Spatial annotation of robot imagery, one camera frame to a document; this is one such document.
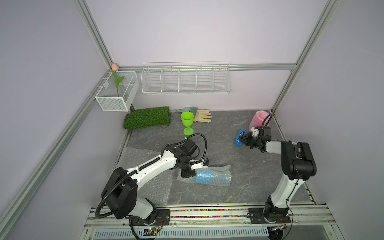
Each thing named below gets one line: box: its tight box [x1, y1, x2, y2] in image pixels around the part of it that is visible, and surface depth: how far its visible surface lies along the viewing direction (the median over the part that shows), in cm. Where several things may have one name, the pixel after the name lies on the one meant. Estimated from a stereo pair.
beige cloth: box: [194, 109, 212, 123], surface depth 118 cm
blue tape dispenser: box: [234, 129, 248, 147], surface depth 102 cm
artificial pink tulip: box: [112, 63, 125, 97], surface depth 92 cm
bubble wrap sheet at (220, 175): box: [176, 164, 232, 186], surface depth 81 cm
